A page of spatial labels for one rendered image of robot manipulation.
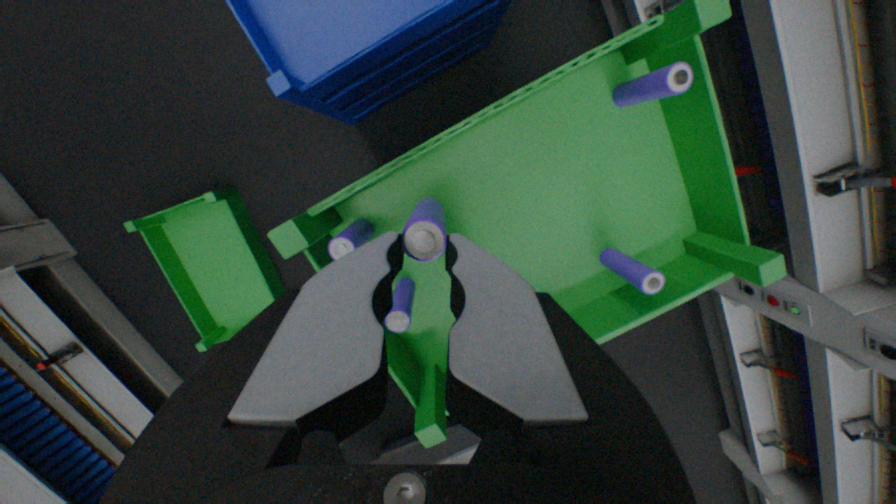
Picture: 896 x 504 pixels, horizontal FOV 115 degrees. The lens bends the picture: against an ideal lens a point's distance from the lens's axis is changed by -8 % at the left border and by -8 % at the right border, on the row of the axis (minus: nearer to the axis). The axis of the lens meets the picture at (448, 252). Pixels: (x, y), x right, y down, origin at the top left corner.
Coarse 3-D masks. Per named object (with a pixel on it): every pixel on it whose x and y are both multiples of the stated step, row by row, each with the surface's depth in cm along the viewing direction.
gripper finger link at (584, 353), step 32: (576, 352) 7; (576, 384) 6; (608, 384) 6; (608, 416) 6; (640, 416) 6; (544, 448) 5; (576, 448) 5; (608, 448) 5; (640, 448) 5; (672, 448) 5; (608, 480) 5; (640, 480) 5; (672, 480) 5
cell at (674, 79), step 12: (660, 72) 19; (672, 72) 18; (684, 72) 18; (624, 84) 23; (636, 84) 21; (648, 84) 20; (660, 84) 19; (672, 84) 19; (684, 84) 19; (612, 96) 24; (624, 96) 23; (636, 96) 22; (648, 96) 21; (660, 96) 20
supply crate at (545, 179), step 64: (704, 0) 16; (576, 64) 19; (640, 64) 24; (704, 64) 19; (512, 128) 25; (576, 128) 25; (640, 128) 25; (704, 128) 22; (384, 192) 26; (448, 192) 26; (512, 192) 26; (576, 192) 27; (640, 192) 27; (704, 192) 25; (320, 256) 23; (512, 256) 28; (576, 256) 28; (640, 256) 29; (704, 256) 26; (768, 256) 21; (384, 320) 28; (448, 320) 30; (576, 320) 28; (640, 320) 25
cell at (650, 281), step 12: (612, 252) 27; (612, 264) 26; (624, 264) 25; (636, 264) 24; (624, 276) 25; (636, 276) 23; (648, 276) 22; (660, 276) 22; (648, 288) 23; (660, 288) 23
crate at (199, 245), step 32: (224, 192) 60; (128, 224) 57; (160, 224) 65; (192, 224) 65; (224, 224) 66; (160, 256) 63; (192, 256) 67; (224, 256) 68; (256, 256) 64; (192, 288) 69; (224, 288) 70; (256, 288) 70; (192, 320) 66; (224, 320) 72
